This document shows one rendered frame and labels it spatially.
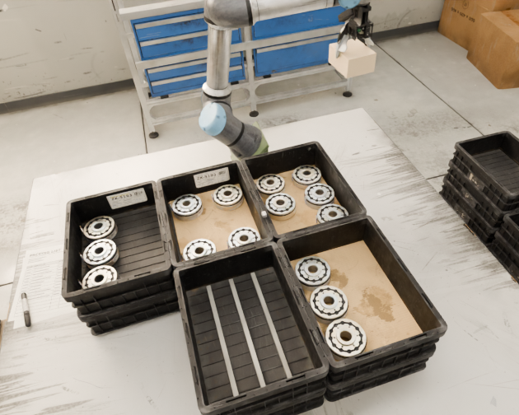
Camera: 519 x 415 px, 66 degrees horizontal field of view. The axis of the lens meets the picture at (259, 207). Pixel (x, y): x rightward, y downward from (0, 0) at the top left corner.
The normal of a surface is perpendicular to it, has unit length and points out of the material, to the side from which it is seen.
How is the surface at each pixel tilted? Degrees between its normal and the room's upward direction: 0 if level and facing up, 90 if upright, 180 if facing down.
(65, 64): 90
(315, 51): 90
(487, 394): 0
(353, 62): 90
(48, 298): 0
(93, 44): 90
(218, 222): 0
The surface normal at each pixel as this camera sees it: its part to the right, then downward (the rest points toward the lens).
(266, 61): 0.26, 0.67
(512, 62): 0.04, 0.71
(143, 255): -0.07, -0.70
